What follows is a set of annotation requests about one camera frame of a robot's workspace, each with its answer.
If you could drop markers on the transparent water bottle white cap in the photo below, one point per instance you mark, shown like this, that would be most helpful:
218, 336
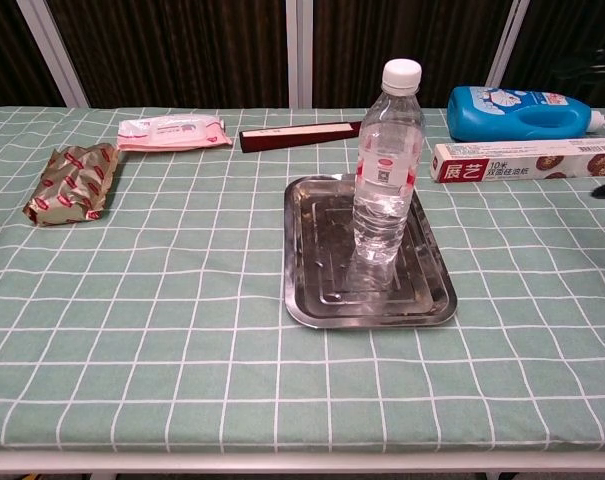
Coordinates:
384, 200

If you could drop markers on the gold red snack packet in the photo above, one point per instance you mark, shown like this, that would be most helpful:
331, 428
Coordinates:
72, 185

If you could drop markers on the white partition frame post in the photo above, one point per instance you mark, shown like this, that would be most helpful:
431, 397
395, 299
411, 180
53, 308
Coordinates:
52, 50
507, 40
300, 50

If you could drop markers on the dark red flat box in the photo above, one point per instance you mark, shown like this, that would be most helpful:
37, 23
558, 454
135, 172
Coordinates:
297, 136

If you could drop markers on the rectangular metal tray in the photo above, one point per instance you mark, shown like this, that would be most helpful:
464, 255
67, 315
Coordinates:
322, 260

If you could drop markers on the green checked tablecloth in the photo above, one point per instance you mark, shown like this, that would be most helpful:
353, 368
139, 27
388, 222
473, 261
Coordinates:
157, 325

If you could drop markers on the long baking paper box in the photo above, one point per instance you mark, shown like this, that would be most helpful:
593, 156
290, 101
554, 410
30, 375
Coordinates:
522, 162

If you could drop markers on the blue detergent pump bottle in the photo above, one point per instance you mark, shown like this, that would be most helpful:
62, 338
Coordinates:
487, 115

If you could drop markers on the pink white wet wipes pack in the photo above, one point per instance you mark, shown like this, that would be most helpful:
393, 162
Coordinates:
174, 132

